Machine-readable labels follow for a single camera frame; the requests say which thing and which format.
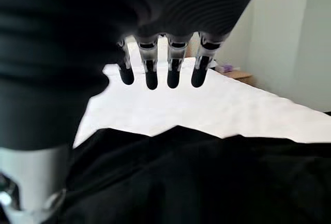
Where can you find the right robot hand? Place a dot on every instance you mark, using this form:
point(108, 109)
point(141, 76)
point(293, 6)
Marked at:
point(64, 40)

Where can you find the white bed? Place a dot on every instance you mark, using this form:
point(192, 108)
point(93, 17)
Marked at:
point(196, 105)

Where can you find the purple object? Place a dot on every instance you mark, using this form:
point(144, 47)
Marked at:
point(227, 67)

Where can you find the wooden nightstand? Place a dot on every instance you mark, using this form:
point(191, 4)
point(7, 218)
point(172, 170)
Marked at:
point(241, 76)

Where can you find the black garment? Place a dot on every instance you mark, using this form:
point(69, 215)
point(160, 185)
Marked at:
point(196, 177)

